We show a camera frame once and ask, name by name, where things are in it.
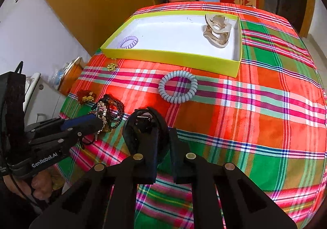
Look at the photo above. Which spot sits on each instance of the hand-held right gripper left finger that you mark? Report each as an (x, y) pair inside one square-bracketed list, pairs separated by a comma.
[(150, 167)]

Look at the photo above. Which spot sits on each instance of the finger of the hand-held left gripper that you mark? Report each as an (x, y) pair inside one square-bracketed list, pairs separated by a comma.
[(76, 121), (71, 135)]

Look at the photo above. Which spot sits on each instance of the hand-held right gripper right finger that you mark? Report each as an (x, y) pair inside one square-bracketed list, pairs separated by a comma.
[(175, 162)]

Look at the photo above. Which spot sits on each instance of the small gold ornament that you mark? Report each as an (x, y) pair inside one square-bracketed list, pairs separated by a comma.
[(112, 66)]

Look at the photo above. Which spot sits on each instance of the silver tray with green rim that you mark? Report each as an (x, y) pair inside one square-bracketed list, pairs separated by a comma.
[(178, 58)]

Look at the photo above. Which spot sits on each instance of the person's left hand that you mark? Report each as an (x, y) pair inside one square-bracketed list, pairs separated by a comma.
[(42, 184)]

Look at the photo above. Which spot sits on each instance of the white appliance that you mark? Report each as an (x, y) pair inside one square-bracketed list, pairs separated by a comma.
[(46, 101)]

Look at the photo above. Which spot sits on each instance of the red green plaid cloth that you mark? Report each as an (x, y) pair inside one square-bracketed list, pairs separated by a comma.
[(255, 116)]

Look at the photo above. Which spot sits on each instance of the wooden wardrobe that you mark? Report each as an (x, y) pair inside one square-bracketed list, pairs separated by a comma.
[(89, 1)]

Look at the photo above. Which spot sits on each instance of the beige hair claw clip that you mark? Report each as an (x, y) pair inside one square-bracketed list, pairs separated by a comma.
[(221, 41)]

